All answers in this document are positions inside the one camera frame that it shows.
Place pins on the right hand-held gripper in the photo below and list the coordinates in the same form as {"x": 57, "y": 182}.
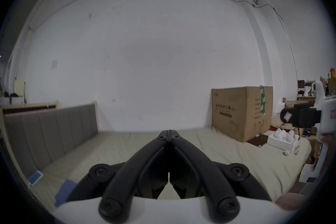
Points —
{"x": 328, "y": 118}

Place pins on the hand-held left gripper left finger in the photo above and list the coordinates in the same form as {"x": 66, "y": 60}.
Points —
{"x": 147, "y": 160}

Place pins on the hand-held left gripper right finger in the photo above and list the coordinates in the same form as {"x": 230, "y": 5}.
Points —
{"x": 193, "y": 160}

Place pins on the person's right hand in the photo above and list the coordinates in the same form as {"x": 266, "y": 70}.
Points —
{"x": 326, "y": 138}

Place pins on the white open box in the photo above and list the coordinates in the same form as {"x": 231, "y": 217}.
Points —
{"x": 282, "y": 140}

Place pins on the cluttered wooden shelf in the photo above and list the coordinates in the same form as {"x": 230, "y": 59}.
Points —
{"x": 304, "y": 86}

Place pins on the dark brown flat card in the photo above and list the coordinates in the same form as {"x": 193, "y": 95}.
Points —
{"x": 258, "y": 140}

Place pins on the bed with beige sheet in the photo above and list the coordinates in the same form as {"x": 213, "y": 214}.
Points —
{"x": 262, "y": 162}

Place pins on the large brown cardboard carton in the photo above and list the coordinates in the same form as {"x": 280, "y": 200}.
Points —
{"x": 231, "y": 112}

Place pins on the blue cloth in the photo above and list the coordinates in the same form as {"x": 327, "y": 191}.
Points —
{"x": 64, "y": 191}

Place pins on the grey padded headboard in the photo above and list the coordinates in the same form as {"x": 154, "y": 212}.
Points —
{"x": 52, "y": 133}

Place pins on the white and blue card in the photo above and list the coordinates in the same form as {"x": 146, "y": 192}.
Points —
{"x": 35, "y": 178}

